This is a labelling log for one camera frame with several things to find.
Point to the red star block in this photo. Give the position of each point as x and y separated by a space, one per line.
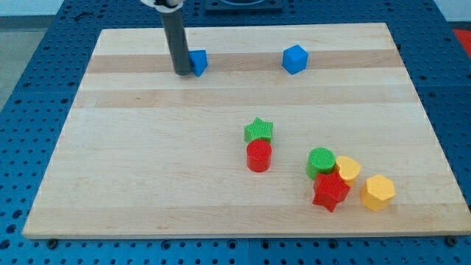
329 190

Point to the blue cube block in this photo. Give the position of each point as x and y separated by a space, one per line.
295 59

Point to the white rod mount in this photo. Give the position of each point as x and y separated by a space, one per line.
164 6

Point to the yellow heart block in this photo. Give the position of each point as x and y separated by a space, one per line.
348 169

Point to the yellow hexagon block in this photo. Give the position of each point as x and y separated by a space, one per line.
377 192

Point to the blue triangle block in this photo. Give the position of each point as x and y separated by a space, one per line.
199 61

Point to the red cylinder block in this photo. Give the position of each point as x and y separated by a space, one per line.
259 154

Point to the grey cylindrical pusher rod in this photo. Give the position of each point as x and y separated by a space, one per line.
176 40

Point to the green cylinder block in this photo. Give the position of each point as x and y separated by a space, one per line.
321 160

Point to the wooden board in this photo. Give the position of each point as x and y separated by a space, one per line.
147 154

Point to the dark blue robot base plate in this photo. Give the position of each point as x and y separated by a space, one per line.
216 6

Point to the green star block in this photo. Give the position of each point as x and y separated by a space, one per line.
258 130

